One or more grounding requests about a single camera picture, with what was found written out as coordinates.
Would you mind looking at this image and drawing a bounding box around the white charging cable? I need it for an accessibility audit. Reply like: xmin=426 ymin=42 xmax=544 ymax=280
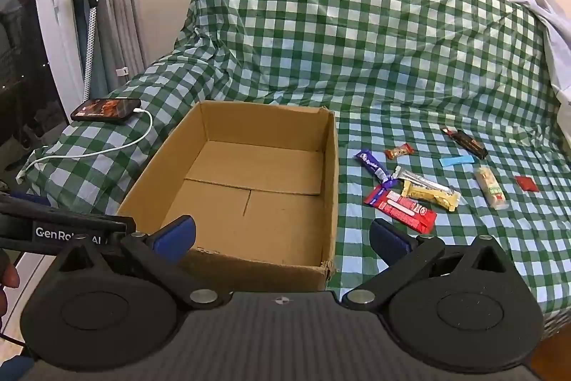
xmin=15 ymin=107 xmax=154 ymax=185

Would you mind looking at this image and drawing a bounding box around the yellow snack bar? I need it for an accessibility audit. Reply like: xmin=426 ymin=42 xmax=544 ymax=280
xmin=401 ymin=180 xmax=461 ymax=212

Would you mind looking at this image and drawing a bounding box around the blue stick packet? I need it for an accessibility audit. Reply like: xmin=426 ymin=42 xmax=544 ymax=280
xmin=439 ymin=155 xmax=474 ymax=167

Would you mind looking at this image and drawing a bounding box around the person's left hand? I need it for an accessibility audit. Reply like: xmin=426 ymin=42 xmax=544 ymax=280
xmin=0 ymin=250 xmax=20 ymax=328

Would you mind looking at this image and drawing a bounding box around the grey curtain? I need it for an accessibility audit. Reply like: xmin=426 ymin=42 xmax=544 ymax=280
xmin=72 ymin=0 xmax=148 ymax=97

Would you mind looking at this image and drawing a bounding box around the open cardboard box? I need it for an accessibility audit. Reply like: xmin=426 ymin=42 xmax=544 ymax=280
xmin=119 ymin=101 xmax=339 ymax=292

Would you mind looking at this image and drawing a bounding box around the silver snack stick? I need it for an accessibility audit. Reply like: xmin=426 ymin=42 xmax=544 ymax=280
xmin=393 ymin=165 xmax=455 ymax=195

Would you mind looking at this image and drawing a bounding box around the green checkered sofa cover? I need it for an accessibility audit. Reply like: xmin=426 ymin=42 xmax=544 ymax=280
xmin=17 ymin=0 xmax=570 ymax=333

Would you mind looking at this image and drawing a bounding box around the white cloth on sofa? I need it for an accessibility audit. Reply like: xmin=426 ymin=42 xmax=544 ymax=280
xmin=508 ymin=0 xmax=571 ymax=106

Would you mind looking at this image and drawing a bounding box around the purple chocolate bar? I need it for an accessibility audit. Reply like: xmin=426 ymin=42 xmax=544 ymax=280
xmin=354 ymin=149 xmax=398 ymax=189

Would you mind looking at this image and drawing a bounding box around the red snack bar wrapper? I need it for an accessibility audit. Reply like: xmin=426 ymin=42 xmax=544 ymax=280
xmin=364 ymin=186 xmax=436 ymax=234

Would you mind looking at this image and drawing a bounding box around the clear rice cracker pack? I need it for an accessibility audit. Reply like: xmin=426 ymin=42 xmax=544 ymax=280
xmin=474 ymin=166 xmax=509 ymax=210

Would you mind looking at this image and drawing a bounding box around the black chocolate bar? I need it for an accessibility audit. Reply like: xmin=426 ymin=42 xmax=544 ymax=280
xmin=450 ymin=131 xmax=488 ymax=160

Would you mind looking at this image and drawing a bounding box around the black smartphone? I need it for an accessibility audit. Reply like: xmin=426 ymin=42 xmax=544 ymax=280
xmin=71 ymin=97 xmax=141 ymax=124

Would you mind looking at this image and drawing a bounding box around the small red-brown candy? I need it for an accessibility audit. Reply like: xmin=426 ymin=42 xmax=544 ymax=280
xmin=384 ymin=143 xmax=415 ymax=160

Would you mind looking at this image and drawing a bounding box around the small red square packet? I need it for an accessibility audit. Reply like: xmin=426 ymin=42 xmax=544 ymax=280
xmin=515 ymin=175 xmax=539 ymax=192

